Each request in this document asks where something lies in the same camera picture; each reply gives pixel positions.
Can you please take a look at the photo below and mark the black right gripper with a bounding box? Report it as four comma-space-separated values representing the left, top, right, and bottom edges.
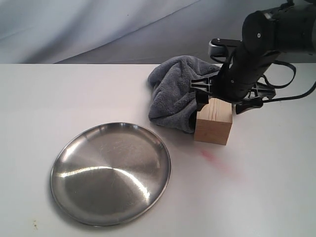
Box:
190, 49, 279, 115

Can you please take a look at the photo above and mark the light wooden cube block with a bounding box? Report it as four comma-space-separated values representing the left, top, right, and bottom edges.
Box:
194, 98, 233, 145

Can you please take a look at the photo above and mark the grey fleece towel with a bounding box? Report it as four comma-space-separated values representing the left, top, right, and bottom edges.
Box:
148, 55, 220, 134

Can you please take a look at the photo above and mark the round stainless steel plate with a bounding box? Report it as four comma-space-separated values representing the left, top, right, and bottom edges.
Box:
50, 122, 171, 227

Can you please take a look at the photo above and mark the white backdrop cloth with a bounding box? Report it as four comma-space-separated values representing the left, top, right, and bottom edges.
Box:
0, 0, 205, 64

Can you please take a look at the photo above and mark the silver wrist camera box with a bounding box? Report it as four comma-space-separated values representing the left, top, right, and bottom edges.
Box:
208, 38, 241, 57

